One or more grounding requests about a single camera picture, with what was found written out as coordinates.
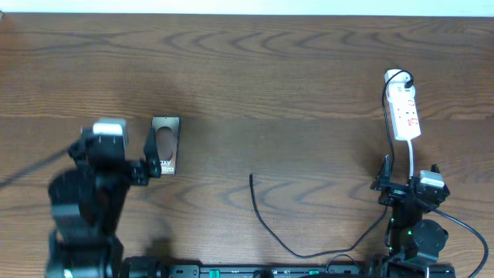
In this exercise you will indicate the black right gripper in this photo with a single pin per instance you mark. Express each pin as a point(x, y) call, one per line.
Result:
point(394, 191)

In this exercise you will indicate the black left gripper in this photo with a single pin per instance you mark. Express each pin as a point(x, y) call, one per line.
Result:
point(140, 169)

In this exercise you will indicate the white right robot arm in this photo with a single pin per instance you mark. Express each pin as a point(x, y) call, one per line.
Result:
point(414, 243)

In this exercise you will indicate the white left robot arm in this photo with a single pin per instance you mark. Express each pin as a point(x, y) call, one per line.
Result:
point(87, 201)

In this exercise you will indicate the white power strip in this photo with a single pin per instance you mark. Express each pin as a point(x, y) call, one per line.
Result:
point(400, 93)

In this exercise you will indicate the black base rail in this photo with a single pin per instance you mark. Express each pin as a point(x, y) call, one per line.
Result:
point(144, 267)

